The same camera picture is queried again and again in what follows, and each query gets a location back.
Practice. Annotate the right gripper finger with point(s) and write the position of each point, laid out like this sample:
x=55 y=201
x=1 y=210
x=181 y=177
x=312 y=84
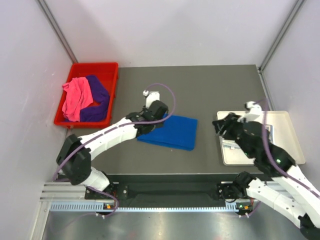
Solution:
x=220 y=124
x=220 y=130

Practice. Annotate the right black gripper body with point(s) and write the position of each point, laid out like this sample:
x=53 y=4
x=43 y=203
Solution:
x=234 y=131

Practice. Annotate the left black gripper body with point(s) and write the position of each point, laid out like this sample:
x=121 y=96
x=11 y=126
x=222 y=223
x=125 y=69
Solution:
x=157 y=125

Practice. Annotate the blue polka dot towel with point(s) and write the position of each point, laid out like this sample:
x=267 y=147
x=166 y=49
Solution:
x=229 y=145

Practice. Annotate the dark blue towel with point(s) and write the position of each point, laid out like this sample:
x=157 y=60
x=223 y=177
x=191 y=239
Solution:
x=178 y=132

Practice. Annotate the beige rabbit letter towel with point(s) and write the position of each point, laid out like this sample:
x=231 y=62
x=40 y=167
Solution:
x=270 y=130

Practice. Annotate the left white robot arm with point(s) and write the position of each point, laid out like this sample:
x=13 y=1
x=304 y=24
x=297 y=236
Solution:
x=76 y=155

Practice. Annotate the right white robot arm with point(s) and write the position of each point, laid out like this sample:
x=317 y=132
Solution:
x=302 y=208

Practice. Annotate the white plastic tray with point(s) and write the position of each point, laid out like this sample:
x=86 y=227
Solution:
x=284 y=136

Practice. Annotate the purple towel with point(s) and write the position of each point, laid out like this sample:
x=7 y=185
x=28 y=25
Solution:
x=101 y=96

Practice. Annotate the pink towel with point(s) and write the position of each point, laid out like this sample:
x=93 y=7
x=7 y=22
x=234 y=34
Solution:
x=78 y=96

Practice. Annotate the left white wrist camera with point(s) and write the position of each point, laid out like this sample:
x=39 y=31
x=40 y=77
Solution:
x=150 y=97

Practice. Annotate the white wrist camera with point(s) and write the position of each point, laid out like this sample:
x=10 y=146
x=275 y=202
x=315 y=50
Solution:
x=253 y=111
x=150 y=97

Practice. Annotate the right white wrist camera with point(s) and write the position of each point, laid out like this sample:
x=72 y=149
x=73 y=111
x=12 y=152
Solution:
x=253 y=111

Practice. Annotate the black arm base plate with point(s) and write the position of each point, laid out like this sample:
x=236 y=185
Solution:
x=145 y=200

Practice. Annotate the aluminium frame rail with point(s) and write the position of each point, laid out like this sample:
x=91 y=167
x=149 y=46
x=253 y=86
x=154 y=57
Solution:
x=62 y=191

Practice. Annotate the grey slotted cable duct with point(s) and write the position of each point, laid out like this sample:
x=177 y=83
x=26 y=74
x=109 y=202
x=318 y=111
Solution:
x=103 y=207

